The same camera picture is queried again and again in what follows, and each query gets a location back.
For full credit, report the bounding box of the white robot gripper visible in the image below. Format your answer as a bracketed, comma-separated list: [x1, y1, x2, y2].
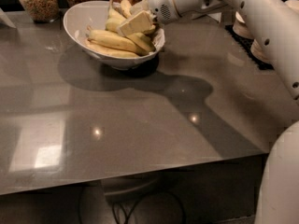
[117, 0, 209, 36]

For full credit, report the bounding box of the yellow banana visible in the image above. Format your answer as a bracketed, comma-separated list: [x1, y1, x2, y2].
[85, 39, 138, 58]
[106, 18, 156, 52]
[87, 26, 149, 56]
[107, 0, 157, 35]
[121, 0, 132, 18]

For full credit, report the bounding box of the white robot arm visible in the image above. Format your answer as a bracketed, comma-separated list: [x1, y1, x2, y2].
[117, 0, 299, 224]

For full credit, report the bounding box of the white ceramic bowl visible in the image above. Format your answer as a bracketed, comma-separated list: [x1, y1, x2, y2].
[64, 1, 165, 70]

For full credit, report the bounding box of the white sign holder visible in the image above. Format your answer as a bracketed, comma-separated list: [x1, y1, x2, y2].
[191, 6, 230, 22]

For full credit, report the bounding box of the stack of white bowls left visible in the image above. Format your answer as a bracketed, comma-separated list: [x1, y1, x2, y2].
[233, 12, 253, 39]

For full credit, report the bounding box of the glass cereal jar far left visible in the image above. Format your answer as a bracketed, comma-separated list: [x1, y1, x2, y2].
[19, 0, 59, 22]

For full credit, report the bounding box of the black rubber mat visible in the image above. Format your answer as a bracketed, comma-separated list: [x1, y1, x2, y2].
[225, 25, 273, 70]

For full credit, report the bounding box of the stack of paper plates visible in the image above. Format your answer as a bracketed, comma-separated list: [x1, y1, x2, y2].
[250, 39, 270, 63]

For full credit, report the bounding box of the black cable under table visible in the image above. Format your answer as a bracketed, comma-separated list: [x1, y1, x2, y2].
[78, 185, 187, 224]

